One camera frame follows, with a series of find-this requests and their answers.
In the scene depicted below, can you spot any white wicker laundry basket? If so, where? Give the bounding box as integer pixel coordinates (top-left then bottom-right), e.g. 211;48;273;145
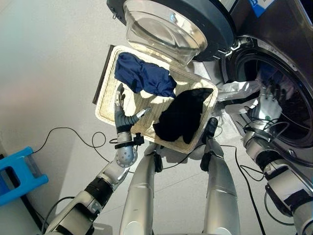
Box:
95;45;219;154

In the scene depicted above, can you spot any navy blue garment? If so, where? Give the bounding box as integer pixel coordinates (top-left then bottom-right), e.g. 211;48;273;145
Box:
114;52;178;99

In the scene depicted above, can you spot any round washing machine door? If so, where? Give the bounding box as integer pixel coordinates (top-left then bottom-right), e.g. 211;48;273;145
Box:
106;0;237;67

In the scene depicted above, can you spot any white garment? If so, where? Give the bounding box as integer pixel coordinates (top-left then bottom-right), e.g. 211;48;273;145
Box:
216;80;263;115

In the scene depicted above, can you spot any robot leg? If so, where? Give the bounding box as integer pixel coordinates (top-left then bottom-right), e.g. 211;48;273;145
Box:
200;117;241;235
119;143;164;235

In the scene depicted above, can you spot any blue plastic stool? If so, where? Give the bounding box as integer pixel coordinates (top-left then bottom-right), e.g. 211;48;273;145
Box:
0;146;49;208

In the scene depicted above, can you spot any grey washing machine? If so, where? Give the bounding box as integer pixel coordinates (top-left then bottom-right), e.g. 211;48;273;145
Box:
219;0;313;169

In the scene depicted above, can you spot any black garment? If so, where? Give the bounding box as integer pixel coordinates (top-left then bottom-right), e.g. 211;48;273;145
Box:
152;87;214;145

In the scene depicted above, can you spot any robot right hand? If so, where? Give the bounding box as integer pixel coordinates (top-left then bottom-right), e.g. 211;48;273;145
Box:
247;84;284;121

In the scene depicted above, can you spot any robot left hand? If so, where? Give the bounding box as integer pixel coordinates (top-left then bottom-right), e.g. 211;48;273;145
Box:
114;83;152;134

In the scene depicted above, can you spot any robot right leg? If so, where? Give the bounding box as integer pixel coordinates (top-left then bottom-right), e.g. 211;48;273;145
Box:
200;117;241;235

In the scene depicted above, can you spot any blue sticker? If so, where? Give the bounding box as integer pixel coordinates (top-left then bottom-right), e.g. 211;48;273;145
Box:
248;0;276;18

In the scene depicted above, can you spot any robot left leg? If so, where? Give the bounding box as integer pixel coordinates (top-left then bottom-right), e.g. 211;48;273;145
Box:
119;143;164;235

